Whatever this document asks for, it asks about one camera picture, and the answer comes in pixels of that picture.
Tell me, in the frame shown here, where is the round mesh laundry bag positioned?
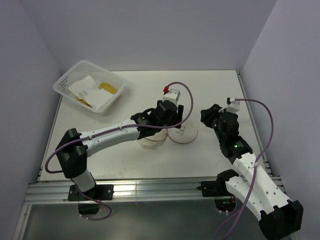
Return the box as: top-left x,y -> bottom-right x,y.
138,120 -> 198,150

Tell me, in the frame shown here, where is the white bra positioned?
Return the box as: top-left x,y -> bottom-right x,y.
68,75 -> 113,110

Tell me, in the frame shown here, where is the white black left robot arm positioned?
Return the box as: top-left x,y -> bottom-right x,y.
56,100 -> 184,200

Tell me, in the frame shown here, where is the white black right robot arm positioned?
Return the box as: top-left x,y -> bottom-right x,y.
197,104 -> 304,240

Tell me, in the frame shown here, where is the white plastic mesh basket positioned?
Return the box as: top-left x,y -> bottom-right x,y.
53,60 -> 127,115

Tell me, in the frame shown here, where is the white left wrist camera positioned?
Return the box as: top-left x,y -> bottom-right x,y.
162,86 -> 181,105

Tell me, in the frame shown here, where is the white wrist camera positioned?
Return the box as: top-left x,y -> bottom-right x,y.
219,97 -> 241,114
162,86 -> 181,105

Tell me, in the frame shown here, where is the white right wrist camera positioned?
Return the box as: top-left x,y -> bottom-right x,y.
219,97 -> 241,114

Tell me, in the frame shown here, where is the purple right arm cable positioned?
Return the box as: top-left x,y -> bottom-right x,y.
213,97 -> 275,240

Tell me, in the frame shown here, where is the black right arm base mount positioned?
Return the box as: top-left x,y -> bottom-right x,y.
196,180 -> 236,212

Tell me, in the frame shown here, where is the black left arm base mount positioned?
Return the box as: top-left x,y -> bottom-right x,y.
67,184 -> 114,221

